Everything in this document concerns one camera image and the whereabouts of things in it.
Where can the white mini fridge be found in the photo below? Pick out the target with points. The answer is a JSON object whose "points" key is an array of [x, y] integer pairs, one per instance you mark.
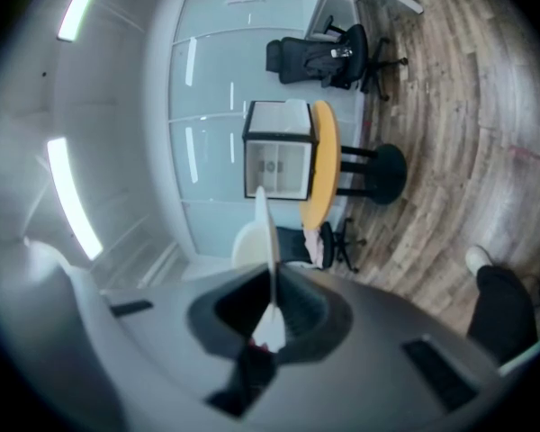
{"points": [[274, 169]]}

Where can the round orange table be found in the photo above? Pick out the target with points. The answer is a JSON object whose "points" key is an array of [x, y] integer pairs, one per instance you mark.
{"points": [[326, 151]]}

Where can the long ceiling light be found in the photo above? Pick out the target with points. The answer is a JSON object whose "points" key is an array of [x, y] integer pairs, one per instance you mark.
{"points": [[72, 196], [80, 5]]}

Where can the person's white shoe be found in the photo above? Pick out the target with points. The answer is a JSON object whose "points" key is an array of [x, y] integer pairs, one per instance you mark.
{"points": [[478, 260]]}

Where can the person's black trouser leg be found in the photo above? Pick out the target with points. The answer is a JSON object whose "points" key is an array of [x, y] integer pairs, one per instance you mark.
{"points": [[504, 313]]}

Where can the black jacket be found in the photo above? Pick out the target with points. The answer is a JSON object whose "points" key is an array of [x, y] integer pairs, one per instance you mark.
{"points": [[306, 61]]}

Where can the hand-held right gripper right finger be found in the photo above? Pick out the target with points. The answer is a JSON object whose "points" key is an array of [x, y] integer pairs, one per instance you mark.
{"points": [[378, 331]]}

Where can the black office chair with headrest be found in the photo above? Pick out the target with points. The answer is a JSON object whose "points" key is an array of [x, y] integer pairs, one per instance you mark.
{"points": [[292, 241], [357, 56]]}

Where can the beige cloth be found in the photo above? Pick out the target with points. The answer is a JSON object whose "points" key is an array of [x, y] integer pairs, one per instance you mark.
{"points": [[314, 245]]}

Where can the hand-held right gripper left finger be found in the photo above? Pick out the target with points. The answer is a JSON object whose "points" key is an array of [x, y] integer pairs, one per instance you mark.
{"points": [[162, 326]]}

